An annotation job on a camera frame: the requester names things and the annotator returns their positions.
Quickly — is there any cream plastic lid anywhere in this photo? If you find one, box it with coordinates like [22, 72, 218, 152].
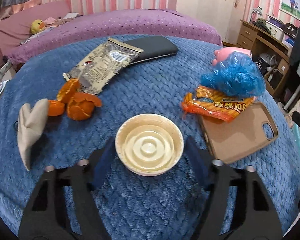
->
[115, 113, 184, 177]

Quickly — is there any grey printed snack packet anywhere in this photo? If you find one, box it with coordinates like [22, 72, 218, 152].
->
[63, 37, 143, 96]

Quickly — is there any yellow duck plush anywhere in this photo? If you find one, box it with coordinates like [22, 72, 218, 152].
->
[30, 20, 45, 35]

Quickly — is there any blue plastic bag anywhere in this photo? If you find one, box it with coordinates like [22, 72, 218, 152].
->
[200, 51, 266, 98]

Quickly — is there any small framed photo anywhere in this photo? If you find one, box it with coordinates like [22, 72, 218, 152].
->
[280, 0, 300, 20]

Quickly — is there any white wardrobe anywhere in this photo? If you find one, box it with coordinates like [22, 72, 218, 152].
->
[177, 0, 246, 44]

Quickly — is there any wooden desk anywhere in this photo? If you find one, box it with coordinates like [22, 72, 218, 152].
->
[237, 20, 289, 98]

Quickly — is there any purple dotted bed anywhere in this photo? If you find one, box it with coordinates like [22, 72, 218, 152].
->
[0, 1, 222, 64]

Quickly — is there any white storage box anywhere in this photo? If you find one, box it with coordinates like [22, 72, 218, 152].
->
[266, 21, 284, 42]

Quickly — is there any beige cloth pouch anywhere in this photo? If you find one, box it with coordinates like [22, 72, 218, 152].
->
[17, 99, 49, 171]

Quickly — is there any orange plastic cap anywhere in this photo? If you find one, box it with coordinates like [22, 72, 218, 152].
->
[48, 100, 65, 116]

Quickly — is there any orange snack wrapper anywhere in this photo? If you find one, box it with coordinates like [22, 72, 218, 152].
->
[181, 86, 256, 122]

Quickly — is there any black smartphone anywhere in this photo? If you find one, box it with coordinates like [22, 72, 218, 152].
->
[124, 36, 178, 64]

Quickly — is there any pink metal-lined mug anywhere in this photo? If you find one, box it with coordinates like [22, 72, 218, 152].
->
[211, 47, 252, 66]

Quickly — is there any orange peel piece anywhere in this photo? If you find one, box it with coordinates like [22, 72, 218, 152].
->
[66, 92, 102, 121]
[57, 79, 81, 103]

